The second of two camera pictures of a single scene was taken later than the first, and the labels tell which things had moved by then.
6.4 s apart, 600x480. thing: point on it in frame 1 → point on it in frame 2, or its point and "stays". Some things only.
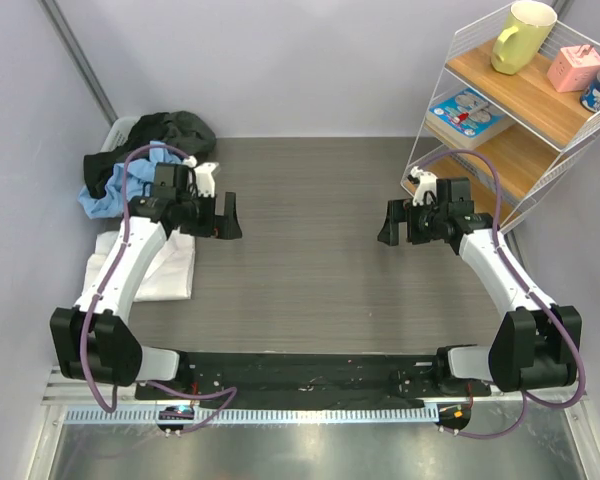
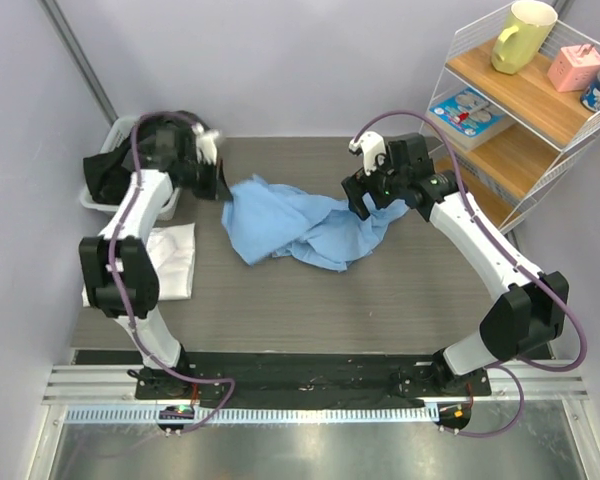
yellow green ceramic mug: x=528 y=24 stays
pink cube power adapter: x=575 y=68 stays
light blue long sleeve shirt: x=110 y=204 → x=264 y=220
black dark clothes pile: x=182 y=132 stays
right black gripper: x=397 y=212 → x=358 y=183
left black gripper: x=220 y=226 → x=217 y=187
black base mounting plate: x=344 y=380 stays
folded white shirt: x=171 y=276 stays
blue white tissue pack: x=468 y=119 stays
